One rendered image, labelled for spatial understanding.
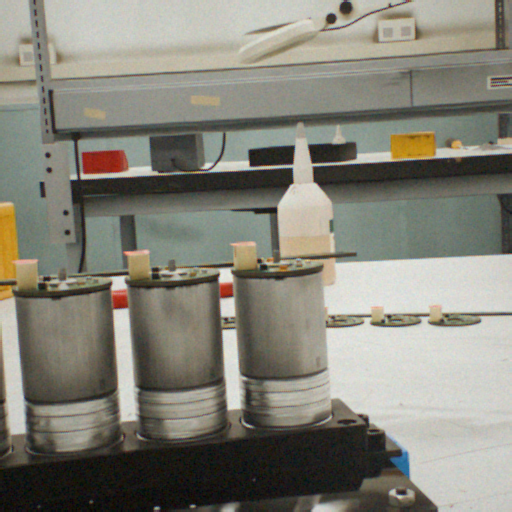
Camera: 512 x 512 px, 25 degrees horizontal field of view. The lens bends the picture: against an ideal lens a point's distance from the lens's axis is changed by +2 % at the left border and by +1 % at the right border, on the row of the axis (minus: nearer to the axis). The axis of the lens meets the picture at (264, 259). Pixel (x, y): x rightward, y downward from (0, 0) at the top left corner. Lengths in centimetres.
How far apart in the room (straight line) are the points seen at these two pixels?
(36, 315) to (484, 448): 14
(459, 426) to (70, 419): 14
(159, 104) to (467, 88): 70
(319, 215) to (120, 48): 420
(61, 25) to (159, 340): 465
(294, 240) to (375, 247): 408
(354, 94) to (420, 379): 219
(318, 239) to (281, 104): 194
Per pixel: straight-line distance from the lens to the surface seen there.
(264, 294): 29
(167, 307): 28
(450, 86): 262
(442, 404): 40
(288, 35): 295
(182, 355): 29
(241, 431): 30
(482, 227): 477
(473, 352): 48
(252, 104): 262
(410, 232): 476
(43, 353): 29
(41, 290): 28
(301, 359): 29
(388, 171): 264
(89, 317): 28
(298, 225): 68
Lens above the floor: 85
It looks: 7 degrees down
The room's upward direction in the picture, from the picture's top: 4 degrees counter-clockwise
